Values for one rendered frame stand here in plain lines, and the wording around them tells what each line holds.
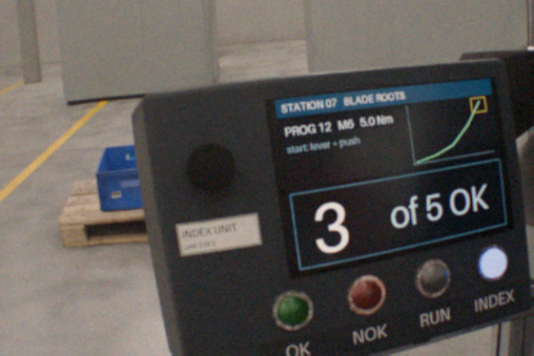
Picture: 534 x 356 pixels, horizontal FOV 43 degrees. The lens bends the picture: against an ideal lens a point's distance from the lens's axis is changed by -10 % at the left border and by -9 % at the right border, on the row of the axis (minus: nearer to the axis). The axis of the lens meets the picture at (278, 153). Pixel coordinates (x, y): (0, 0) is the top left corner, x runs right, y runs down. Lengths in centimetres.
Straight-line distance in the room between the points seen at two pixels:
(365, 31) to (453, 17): 85
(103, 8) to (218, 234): 786
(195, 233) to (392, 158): 13
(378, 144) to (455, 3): 629
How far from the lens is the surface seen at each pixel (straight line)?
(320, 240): 46
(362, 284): 47
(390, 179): 48
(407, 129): 48
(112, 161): 442
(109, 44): 829
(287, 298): 46
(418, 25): 668
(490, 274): 51
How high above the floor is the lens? 132
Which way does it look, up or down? 14 degrees down
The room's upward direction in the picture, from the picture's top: 4 degrees counter-clockwise
